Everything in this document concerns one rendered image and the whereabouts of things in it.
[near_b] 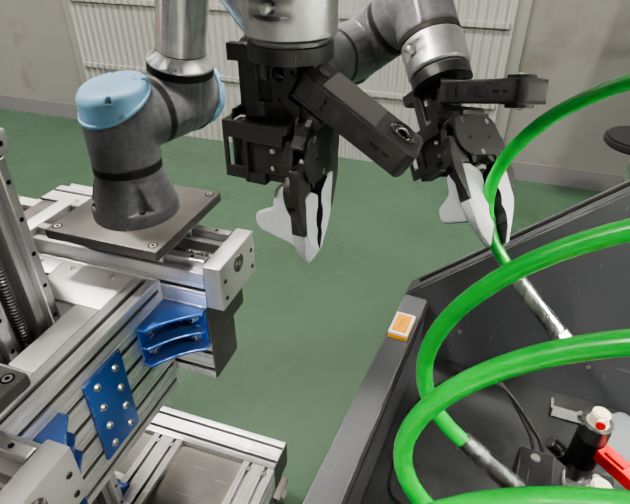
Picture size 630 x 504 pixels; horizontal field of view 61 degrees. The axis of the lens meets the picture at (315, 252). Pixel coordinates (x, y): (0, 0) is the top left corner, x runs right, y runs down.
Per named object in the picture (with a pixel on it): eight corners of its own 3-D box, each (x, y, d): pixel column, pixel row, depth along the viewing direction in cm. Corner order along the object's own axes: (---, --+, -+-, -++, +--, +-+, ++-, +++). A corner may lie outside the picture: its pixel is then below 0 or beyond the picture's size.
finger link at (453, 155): (479, 205, 60) (464, 134, 61) (491, 199, 58) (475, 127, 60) (448, 203, 57) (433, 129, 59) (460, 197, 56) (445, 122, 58)
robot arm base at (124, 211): (74, 222, 93) (59, 170, 87) (127, 185, 105) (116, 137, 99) (149, 237, 89) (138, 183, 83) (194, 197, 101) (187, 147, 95)
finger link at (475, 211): (459, 256, 62) (444, 181, 64) (499, 242, 57) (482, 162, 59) (439, 256, 60) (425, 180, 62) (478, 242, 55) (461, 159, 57)
